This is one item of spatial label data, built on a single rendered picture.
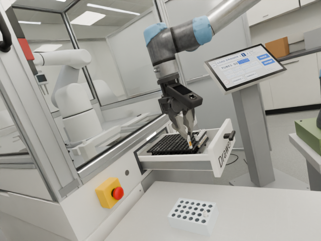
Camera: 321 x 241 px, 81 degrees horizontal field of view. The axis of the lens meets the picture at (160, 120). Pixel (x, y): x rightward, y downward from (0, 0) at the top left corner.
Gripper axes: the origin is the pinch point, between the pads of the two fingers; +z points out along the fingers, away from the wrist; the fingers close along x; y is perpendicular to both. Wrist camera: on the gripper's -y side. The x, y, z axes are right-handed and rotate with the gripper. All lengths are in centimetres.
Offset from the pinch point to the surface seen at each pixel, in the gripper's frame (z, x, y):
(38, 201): 5, 49, 19
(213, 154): 7.3, -3.1, -6.2
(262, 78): 2, -95, 36
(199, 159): 10.3, -1.5, 0.2
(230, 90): 2, -69, 43
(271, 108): 86, -267, 147
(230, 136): 6.7, -15.0, -3.0
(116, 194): 9.9, 27.4, 6.9
